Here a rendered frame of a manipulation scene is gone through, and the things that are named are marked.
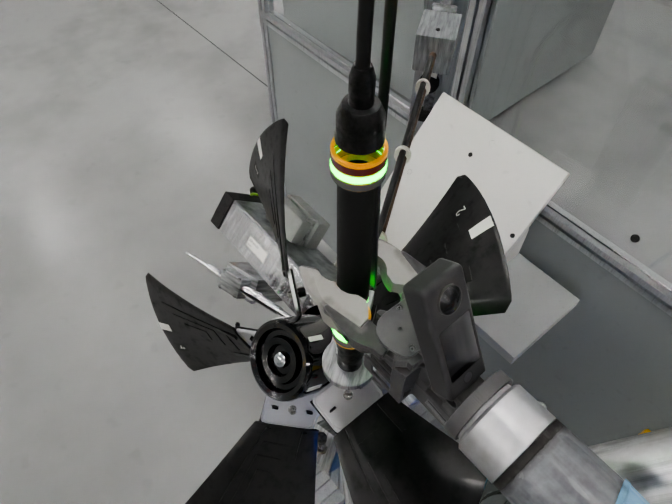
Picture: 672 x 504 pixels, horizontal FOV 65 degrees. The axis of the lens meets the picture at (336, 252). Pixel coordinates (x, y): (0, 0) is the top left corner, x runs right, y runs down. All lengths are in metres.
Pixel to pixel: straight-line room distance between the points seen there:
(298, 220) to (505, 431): 0.66
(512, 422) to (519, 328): 0.85
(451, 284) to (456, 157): 0.55
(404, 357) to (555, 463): 0.14
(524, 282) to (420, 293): 0.98
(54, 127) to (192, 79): 0.83
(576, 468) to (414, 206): 0.61
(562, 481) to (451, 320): 0.14
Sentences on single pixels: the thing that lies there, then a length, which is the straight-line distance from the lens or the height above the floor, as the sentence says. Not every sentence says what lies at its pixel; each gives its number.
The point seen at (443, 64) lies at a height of 1.37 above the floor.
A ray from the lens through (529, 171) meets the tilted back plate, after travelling 0.90.
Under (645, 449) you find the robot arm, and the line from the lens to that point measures 0.59.
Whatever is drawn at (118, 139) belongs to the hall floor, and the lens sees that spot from 3.19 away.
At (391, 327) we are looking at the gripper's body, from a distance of 0.48.
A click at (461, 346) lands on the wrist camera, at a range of 0.45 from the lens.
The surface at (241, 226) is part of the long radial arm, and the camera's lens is 1.07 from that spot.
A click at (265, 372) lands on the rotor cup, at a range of 0.82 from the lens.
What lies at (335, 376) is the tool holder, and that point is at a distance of 0.68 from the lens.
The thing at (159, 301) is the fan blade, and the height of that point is 1.10.
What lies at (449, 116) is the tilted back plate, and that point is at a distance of 0.96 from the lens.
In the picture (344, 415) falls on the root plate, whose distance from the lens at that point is 0.79.
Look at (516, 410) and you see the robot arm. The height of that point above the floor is 1.52.
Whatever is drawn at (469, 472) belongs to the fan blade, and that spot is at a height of 1.19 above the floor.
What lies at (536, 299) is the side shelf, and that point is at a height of 0.86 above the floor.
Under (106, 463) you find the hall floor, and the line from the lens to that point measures 2.16.
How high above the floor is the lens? 1.93
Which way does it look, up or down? 52 degrees down
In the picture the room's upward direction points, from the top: straight up
